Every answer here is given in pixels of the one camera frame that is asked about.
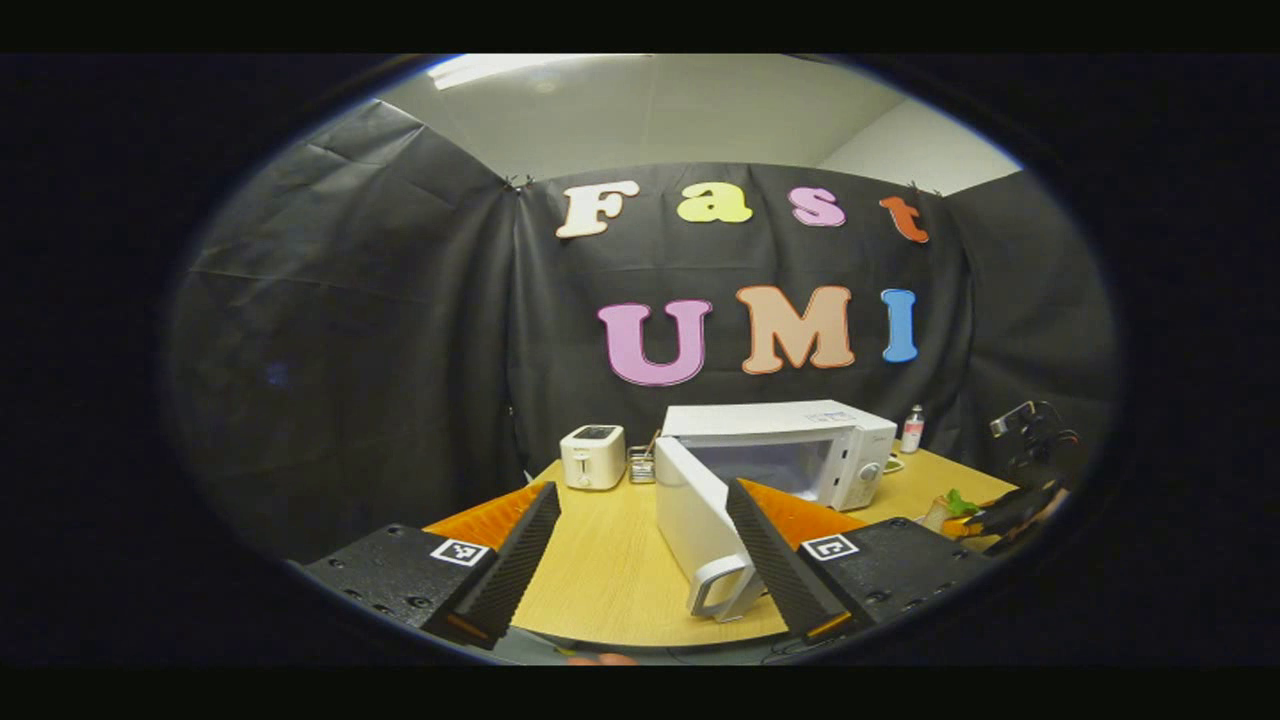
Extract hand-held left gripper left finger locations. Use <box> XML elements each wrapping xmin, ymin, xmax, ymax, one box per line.
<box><xmin>300</xmin><ymin>482</ymin><xmax>562</xmax><ymax>652</ymax></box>

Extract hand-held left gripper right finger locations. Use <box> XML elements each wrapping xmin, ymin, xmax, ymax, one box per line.
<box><xmin>724</xmin><ymin>477</ymin><xmax>997</xmax><ymax>644</ymax></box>

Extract lettuce sandwich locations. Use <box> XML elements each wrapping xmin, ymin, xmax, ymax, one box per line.
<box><xmin>920</xmin><ymin>488</ymin><xmax>986</xmax><ymax>537</ymax></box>

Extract white microwave oven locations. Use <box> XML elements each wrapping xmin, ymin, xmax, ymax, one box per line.
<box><xmin>655</xmin><ymin>400</ymin><xmax>898</xmax><ymax>623</ymax></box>

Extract white toaster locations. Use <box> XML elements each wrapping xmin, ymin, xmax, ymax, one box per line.
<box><xmin>560</xmin><ymin>425</ymin><xmax>627</xmax><ymax>491</ymax></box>

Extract black backdrop cloth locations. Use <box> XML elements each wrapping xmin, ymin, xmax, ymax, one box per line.
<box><xmin>165</xmin><ymin>98</ymin><xmax>1119</xmax><ymax>561</ymax></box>

